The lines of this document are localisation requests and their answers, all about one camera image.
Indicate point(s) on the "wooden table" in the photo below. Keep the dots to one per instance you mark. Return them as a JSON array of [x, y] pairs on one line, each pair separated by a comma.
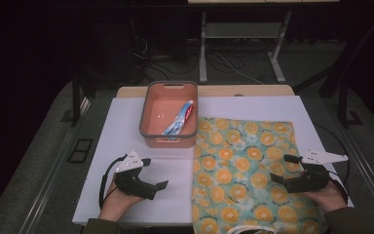
[[246, 90]]

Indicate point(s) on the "white board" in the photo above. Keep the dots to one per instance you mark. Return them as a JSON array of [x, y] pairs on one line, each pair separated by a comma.
[[126, 146]]

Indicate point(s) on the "black metal stand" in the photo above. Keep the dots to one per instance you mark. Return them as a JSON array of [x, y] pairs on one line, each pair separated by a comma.
[[342, 81], [76, 97]]

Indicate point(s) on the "toothpaste tube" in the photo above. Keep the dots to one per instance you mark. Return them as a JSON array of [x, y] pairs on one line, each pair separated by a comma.
[[181, 118]]

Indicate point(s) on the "person's right hand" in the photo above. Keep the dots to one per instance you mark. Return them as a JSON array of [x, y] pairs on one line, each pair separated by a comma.
[[329, 196]]

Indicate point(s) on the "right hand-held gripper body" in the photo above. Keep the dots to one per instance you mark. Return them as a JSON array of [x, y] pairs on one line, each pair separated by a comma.
[[310, 180]]

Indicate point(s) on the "orange plastic bin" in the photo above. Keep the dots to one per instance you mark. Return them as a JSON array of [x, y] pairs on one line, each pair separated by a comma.
[[170, 113]]

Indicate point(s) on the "black floor outlet plate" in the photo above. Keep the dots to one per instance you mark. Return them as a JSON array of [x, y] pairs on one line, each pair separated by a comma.
[[80, 150]]

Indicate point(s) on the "person's left hand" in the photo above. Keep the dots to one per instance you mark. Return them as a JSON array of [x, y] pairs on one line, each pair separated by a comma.
[[117, 203]]

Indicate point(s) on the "orange slice print cloth bag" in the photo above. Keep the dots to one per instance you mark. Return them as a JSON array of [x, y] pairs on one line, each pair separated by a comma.
[[240, 169]]

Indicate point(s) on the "grey metal desk frame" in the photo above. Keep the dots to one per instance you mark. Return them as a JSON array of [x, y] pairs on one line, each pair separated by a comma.
[[240, 30]]

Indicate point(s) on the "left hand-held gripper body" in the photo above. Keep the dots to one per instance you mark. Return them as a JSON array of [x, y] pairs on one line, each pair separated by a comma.
[[133, 187]]

